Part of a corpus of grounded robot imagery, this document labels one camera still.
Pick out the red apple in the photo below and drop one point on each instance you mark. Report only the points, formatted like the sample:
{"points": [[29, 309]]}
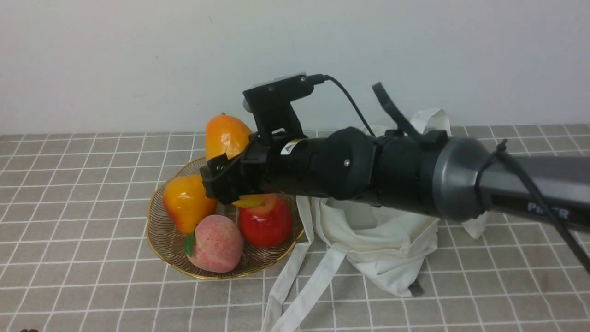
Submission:
{"points": [[268, 225]]}

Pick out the pink peach with leaf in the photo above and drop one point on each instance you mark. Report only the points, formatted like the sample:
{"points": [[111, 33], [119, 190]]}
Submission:
{"points": [[216, 245]]}

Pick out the orange yellow mango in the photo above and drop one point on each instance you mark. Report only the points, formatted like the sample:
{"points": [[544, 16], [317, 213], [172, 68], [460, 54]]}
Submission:
{"points": [[225, 134]]}

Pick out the white cloth tote bag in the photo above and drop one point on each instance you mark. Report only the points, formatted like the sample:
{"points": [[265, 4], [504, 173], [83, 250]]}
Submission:
{"points": [[386, 245]]}

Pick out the gold wire fruit basket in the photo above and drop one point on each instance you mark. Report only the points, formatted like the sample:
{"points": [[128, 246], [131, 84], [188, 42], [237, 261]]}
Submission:
{"points": [[168, 244]]}

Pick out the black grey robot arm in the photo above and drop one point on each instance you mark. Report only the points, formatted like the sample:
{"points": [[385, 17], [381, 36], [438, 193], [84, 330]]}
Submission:
{"points": [[434, 175]]}

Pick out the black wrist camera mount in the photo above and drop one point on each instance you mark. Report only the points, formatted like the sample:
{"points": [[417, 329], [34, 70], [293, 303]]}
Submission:
{"points": [[270, 104]]}

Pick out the orange yellow pear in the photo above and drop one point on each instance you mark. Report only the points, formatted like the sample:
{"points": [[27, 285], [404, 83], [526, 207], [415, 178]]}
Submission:
{"points": [[186, 202]]}

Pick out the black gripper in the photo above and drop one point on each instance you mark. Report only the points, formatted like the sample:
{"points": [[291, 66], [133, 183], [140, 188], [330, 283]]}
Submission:
{"points": [[340, 166]]}

